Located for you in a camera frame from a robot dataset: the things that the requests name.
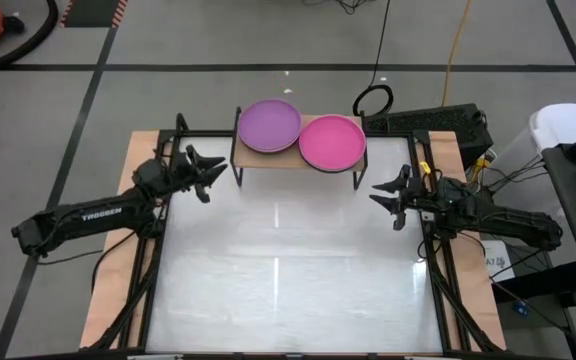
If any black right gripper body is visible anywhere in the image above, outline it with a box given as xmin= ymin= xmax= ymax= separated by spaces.
xmin=400 ymin=174 xmax=437 ymax=216

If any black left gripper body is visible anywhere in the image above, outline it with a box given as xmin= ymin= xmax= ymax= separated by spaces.
xmin=165 ymin=149 xmax=199 ymax=194

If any purple plate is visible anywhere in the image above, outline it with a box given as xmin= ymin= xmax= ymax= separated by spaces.
xmin=237 ymin=98 xmax=303 ymax=154

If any magenta plate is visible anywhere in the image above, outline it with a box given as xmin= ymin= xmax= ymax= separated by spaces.
xmin=298 ymin=114 xmax=368 ymax=174

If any wooden shelf with black legs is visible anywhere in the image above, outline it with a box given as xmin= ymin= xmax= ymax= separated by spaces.
xmin=230 ymin=106 xmax=369 ymax=191

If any white paper label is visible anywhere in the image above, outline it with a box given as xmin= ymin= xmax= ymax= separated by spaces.
xmin=482 ymin=240 xmax=517 ymax=282

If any white chair back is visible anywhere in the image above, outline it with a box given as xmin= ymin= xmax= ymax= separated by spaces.
xmin=528 ymin=102 xmax=576 ymax=151

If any dark mat with striped edges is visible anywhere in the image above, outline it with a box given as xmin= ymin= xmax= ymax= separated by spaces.
xmin=60 ymin=0 xmax=129 ymax=29

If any black metal table frame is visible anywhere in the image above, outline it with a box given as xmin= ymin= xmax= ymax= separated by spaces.
xmin=80 ymin=112 xmax=507 ymax=360

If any black coiled cable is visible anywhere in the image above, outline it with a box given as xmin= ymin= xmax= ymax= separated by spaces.
xmin=351 ymin=0 xmax=395 ymax=117

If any yellow cable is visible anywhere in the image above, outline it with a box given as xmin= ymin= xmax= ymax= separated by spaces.
xmin=440 ymin=0 xmax=473 ymax=107

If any black vacuum hose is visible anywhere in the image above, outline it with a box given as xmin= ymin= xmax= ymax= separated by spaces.
xmin=0 ymin=0 xmax=60 ymax=75

